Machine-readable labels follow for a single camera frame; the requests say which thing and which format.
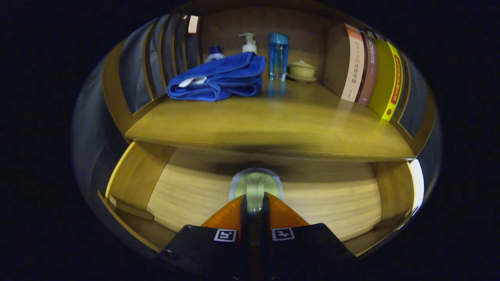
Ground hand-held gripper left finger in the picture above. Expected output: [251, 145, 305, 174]
[158, 194, 250, 281]

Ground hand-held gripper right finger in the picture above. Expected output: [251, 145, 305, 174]
[262, 192, 354, 281]

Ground wooden drawer with black knob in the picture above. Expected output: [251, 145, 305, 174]
[98, 140, 424, 254]

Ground green-handled scrubbing brush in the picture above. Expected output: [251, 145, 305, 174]
[229, 168, 284, 215]

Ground wooden countertop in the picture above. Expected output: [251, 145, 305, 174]
[125, 80, 415, 161]

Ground folded blue towel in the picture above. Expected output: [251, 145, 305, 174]
[167, 52, 267, 102]

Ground beige lidded tea cup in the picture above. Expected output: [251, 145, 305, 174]
[286, 60, 318, 83]

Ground yellow book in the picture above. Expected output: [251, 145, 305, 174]
[368, 39, 404, 121]

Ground brown book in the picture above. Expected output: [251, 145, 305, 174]
[357, 31, 379, 106]

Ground beige book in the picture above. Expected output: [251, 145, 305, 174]
[323, 23, 365, 103]

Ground tall blue glass bottle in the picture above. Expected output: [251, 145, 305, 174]
[269, 32, 289, 81]

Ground small blue-capped bottle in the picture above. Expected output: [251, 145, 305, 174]
[206, 46, 226, 63]

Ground white pump bottle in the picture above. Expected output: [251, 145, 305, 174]
[239, 33, 257, 54]

